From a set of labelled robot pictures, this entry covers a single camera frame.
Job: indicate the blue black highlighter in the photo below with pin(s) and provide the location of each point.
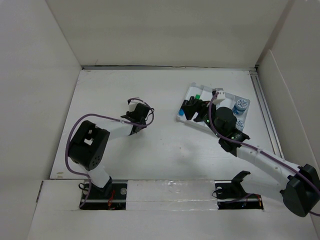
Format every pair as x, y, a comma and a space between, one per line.
181, 111

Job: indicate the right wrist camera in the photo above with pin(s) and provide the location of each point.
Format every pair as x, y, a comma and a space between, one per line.
218, 95

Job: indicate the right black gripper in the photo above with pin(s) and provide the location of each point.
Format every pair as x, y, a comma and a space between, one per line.
190, 110

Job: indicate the white organizer tray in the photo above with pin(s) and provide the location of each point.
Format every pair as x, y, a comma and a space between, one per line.
201, 96

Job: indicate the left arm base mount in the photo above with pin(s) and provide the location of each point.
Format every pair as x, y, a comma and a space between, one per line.
112, 199

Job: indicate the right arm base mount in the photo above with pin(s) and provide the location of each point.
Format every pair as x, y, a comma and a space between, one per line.
230, 195

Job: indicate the aluminium rail right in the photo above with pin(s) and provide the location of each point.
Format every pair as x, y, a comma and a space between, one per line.
267, 118

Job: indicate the pink black highlighter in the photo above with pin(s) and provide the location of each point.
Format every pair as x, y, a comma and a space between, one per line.
191, 99

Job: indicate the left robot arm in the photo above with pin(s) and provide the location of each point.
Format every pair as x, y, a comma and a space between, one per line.
89, 136

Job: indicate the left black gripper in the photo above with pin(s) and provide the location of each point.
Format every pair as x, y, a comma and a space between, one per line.
128, 113

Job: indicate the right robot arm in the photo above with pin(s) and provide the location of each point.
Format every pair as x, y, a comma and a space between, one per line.
299, 185

